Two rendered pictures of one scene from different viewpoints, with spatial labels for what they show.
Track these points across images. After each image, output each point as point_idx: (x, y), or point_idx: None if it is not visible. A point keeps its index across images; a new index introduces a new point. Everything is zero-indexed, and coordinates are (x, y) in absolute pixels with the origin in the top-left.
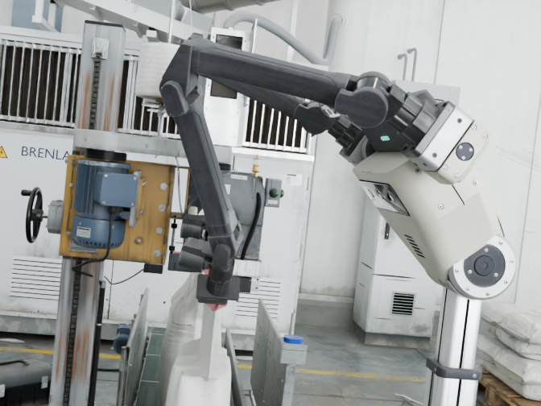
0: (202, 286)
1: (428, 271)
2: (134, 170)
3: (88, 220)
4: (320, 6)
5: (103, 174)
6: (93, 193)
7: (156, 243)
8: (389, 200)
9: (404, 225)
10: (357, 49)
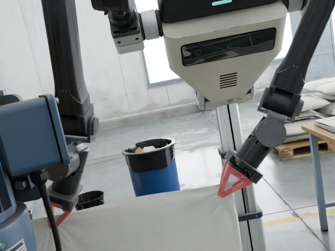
0: (251, 166)
1: (220, 98)
2: None
3: (13, 225)
4: None
5: (55, 98)
6: (8, 160)
7: None
8: (245, 46)
9: (237, 64)
10: None
